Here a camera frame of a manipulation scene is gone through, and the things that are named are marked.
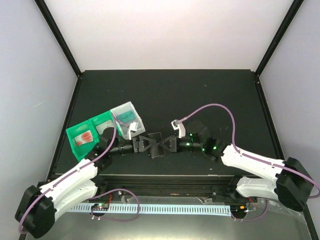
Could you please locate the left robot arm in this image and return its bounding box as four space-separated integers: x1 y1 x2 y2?
14 127 159 239

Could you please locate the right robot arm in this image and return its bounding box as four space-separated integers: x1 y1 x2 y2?
159 121 314 212

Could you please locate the teal card in white bin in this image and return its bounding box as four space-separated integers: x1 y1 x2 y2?
115 110 138 128

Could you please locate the white card in green bin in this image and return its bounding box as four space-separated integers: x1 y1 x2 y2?
95 119 114 135

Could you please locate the red white card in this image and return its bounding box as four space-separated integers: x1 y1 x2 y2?
74 130 94 147

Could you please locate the white translucent bin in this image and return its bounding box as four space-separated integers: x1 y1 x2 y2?
110 101 146 140

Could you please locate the green plastic bin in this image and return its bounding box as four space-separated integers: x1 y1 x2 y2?
66 110 127 161

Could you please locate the left circuit board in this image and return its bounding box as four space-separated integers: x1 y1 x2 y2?
91 203 109 211

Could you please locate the circuit board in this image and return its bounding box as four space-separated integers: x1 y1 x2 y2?
91 203 109 211
230 204 250 214

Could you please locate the right circuit board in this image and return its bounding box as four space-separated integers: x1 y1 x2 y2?
230 204 250 214

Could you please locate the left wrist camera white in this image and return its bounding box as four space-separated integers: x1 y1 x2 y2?
126 121 139 140

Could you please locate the black aluminium rail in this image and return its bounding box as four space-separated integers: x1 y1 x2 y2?
101 175 234 197

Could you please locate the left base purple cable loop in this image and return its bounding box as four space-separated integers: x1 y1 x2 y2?
90 187 141 223

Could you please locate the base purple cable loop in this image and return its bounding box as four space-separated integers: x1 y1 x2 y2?
231 198 271 223
90 187 141 223

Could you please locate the white slotted cable duct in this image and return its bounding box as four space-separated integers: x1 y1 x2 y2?
68 203 232 217

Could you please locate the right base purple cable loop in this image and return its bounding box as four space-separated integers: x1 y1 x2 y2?
231 198 271 223

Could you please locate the left black frame post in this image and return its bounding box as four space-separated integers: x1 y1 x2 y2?
34 0 82 77

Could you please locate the black frame post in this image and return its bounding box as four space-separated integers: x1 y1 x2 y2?
34 0 82 77
255 0 304 77

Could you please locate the right black frame post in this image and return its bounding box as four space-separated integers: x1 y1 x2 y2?
255 0 304 77

